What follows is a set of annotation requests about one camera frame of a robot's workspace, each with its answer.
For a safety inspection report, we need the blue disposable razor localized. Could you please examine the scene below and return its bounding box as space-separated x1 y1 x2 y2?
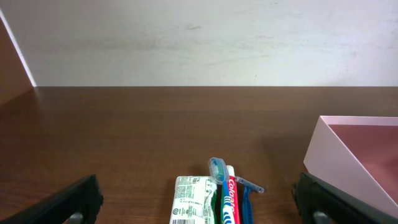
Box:
236 176 265 224

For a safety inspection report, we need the white green soap packet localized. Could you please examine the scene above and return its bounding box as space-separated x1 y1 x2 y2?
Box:
169 176 217 224

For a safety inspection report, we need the white square cardboard box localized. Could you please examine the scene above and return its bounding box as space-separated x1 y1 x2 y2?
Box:
303 116 397 217

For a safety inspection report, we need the red white Colgate toothpaste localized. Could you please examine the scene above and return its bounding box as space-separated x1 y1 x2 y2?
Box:
226 165 241 224

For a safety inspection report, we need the blue green toothbrush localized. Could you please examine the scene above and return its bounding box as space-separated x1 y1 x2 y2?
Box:
209 157 235 224

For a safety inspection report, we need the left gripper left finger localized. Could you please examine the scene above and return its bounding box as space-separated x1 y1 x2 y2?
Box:
1 174 104 224

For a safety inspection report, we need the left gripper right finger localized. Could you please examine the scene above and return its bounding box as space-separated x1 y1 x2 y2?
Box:
292 172 397 224

